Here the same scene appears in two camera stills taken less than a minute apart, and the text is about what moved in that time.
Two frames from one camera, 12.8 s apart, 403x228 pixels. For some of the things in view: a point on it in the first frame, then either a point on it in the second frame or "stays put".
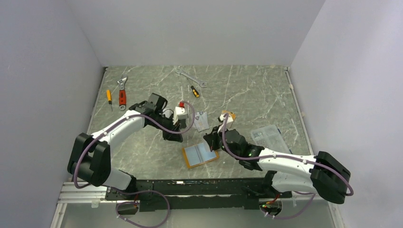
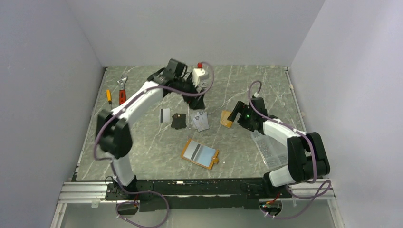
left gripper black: (171, 136) → (195, 102)
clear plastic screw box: (269, 137) stays put
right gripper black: (212, 138) → (242, 108)
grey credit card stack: (201, 121) stays put
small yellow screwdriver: (108, 92) stays put
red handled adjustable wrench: (122, 95) stays put
